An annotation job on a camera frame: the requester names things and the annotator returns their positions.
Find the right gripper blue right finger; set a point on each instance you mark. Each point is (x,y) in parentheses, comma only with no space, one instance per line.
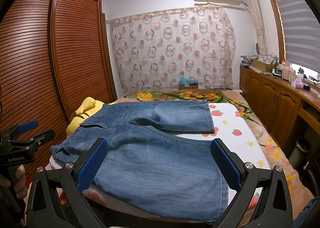
(241,177)

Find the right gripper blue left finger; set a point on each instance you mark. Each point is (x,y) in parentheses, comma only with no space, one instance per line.
(77,177)

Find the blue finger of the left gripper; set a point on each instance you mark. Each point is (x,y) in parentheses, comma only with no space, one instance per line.
(28,126)
(33,144)

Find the blue denim pants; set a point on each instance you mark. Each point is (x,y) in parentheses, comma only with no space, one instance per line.
(147,150)

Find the person left hand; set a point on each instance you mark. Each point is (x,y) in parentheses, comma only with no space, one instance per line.
(19,185)

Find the yellow plush toy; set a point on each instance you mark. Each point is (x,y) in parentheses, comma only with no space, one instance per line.
(87,109)

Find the floral beige bed blanket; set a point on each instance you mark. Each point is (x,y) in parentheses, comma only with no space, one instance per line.
(234,119)

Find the blue denim garment on floor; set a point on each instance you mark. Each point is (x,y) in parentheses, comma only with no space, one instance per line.
(310,216)

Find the brown louvered wardrobe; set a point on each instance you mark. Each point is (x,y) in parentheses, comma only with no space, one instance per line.
(54,54)

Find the white fruit print pad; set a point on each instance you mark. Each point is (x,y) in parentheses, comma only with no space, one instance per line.
(220,142)

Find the brown wooden side cabinet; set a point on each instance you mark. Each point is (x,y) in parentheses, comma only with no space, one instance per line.
(288,114)

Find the cardboard box on cabinet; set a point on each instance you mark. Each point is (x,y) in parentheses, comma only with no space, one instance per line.
(262,66)

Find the pink bottle on cabinet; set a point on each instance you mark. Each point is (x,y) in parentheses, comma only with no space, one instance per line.
(286,71)

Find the circle pattern sheer curtain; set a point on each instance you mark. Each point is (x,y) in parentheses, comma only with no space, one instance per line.
(157,50)

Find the grey zebra window blind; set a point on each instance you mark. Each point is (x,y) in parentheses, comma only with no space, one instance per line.
(301,33)

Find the beige tied drape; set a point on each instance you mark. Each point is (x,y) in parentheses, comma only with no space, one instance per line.
(255,12)

